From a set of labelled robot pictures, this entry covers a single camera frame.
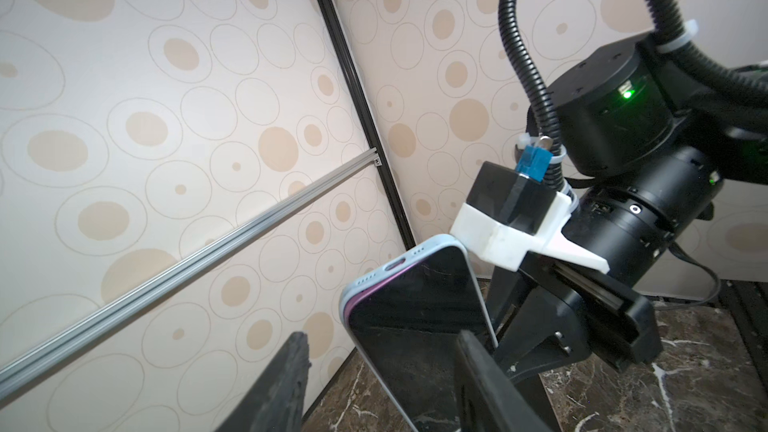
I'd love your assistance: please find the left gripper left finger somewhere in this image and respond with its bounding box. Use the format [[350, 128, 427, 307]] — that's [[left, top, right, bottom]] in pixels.
[[216, 332, 311, 432]]

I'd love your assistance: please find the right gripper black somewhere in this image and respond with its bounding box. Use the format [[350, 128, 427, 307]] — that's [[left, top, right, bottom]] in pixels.
[[486, 253, 663, 372]]

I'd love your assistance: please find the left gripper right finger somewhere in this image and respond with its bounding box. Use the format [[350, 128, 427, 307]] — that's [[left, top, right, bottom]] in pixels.
[[454, 330, 552, 432]]

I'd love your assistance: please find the purple smartphone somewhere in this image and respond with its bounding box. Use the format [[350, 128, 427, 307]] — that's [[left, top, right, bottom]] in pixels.
[[343, 245, 499, 432]]

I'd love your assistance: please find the light blue phone case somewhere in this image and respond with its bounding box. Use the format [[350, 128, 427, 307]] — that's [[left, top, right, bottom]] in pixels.
[[338, 233, 499, 432]]

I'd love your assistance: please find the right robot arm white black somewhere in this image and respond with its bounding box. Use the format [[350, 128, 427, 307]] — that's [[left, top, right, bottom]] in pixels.
[[488, 34, 767, 382]]

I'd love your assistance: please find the diagonal aluminium rail left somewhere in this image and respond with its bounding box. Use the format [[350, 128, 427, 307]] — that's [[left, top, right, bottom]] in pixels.
[[1, 148, 381, 404]]

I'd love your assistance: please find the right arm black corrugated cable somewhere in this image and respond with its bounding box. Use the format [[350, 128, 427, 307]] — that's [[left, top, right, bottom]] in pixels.
[[497, 0, 768, 193]]

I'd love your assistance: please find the black frame post left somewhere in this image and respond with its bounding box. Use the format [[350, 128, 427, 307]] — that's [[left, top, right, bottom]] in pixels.
[[317, 0, 416, 249]]

